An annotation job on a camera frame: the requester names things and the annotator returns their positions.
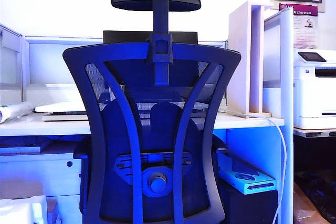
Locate black mesh office chair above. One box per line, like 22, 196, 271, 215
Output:
62, 0, 242, 224

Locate flat board under desk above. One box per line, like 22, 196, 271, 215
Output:
0, 137, 54, 154

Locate black computer monitor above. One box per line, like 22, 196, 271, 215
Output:
102, 30, 198, 45

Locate light wooden file organizer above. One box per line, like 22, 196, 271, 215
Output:
227, 1, 274, 119

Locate flat white laptop stand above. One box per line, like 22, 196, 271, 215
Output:
41, 111, 89, 122

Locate white laptop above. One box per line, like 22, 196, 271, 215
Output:
35, 101, 88, 113

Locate teal cardboard box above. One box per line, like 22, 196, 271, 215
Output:
216, 148, 277, 196

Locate black computer tower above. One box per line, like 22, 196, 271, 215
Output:
219, 176, 279, 224

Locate white office printer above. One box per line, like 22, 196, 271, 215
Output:
293, 49, 336, 130

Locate white drawer cabinet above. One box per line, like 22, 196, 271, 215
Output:
0, 152, 83, 224

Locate wooden printer table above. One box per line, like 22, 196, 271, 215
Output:
293, 127, 336, 138

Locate rolled clear plastic sheet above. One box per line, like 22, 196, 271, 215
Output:
0, 101, 34, 125

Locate purple and white poster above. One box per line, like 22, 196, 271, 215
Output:
278, 3, 319, 50

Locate white desk partition panel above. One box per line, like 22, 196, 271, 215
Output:
0, 23, 26, 102

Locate brown cardboard sheet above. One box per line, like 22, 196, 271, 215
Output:
293, 182, 328, 224

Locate brown cardboard box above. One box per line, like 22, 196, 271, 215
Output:
0, 180, 45, 200

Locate black plastic bag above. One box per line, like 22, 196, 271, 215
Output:
293, 170, 336, 222

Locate white foam block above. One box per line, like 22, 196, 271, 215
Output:
0, 195, 48, 224

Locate white partition end post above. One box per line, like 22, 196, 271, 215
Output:
279, 7, 295, 224

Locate white cable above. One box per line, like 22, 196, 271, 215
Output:
251, 114, 288, 224

